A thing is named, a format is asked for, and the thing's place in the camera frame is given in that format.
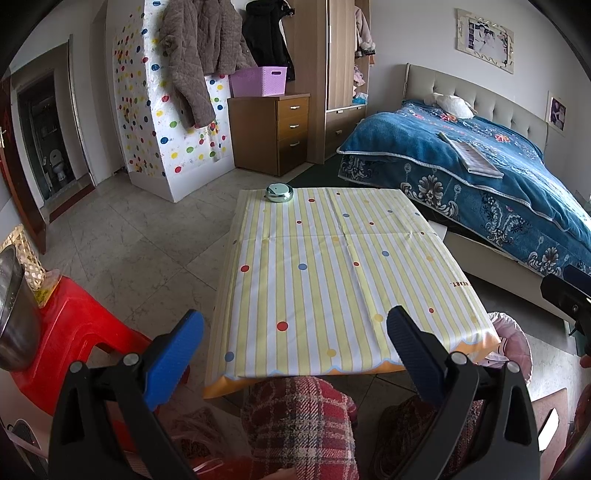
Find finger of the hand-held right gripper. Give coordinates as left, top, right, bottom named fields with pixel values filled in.
left=540, top=264, right=591, bottom=356

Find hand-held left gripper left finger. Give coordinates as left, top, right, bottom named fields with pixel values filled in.
left=48, top=310, right=206, bottom=480

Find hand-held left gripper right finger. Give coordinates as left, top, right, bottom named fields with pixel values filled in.
left=387, top=305, right=541, bottom=480

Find clear plastic bag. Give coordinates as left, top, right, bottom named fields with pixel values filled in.
left=168, top=406, right=252, bottom=480

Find red plastic stool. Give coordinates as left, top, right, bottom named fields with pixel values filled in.
left=9, top=276, right=190, bottom=416

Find striped dotted tablecloth table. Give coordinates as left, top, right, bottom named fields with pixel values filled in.
left=203, top=187, right=502, bottom=398

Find person's plaid pants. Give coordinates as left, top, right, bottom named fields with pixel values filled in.
left=242, top=376, right=490, bottom=480

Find dark flat panel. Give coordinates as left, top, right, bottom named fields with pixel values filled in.
left=538, top=408, right=570, bottom=453

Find yellow packet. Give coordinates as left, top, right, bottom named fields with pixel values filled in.
left=34, top=270, right=61, bottom=309

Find steel bowl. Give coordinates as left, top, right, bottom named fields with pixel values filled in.
left=0, top=247, right=44, bottom=372

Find folded grey cloth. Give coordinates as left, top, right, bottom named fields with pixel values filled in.
left=438, top=131, right=505, bottom=178

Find woven gold basket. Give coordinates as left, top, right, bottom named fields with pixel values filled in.
left=0, top=224, right=47, bottom=292

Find polka dot covered cabinet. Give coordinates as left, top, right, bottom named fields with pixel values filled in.
left=105, top=0, right=236, bottom=204

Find beige upholstered bed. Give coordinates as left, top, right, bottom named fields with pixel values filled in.
left=404, top=63, right=591, bottom=324

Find bed with blue blanket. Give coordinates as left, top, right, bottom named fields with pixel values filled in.
left=336, top=100, right=591, bottom=278

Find white pillow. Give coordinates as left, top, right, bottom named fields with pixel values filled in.
left=425, top=92, right=477, bottom=118

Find white toilet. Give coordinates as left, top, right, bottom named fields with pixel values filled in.
left=48, top=148, right=70, bottom=182

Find dark red door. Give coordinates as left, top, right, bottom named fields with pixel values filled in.
left=0, top=76, right=49, bottom=254

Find wooden drawer cabinet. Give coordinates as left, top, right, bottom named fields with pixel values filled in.
left=228, top=93, right=311, bottom=177

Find purple plastic basket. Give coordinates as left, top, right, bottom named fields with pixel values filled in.
left=229, top=66, right=288, bottom=97

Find brown quilted jacket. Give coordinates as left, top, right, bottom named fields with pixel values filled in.
left=159, top=0, right=257, bottom=129

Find wooden wardrobe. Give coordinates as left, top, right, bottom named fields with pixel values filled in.
left=281, top=0, right=376, bottom=164

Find pink hanging garment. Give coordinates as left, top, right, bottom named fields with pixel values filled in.
left=355, top=4, right=376, bottom=51

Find black coat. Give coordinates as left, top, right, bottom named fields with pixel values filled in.
left=242, top=0, right=295, bottom=81

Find small wall picture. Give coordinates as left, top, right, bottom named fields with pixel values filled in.
left=547, top=91, right=568, bottom=138

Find framed wall poster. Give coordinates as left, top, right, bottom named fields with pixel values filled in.
left=456, top=8, right=515, bottom=75

